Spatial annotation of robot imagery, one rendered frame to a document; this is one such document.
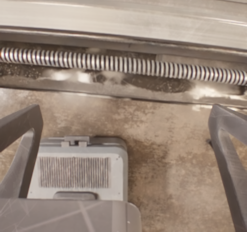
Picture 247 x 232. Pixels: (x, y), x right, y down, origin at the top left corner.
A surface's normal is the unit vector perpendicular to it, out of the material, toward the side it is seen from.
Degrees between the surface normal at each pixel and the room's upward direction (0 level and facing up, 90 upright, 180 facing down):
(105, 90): 0
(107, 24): 36
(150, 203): 0
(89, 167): 0
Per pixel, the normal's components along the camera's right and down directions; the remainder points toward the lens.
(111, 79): 0.02, 0.10
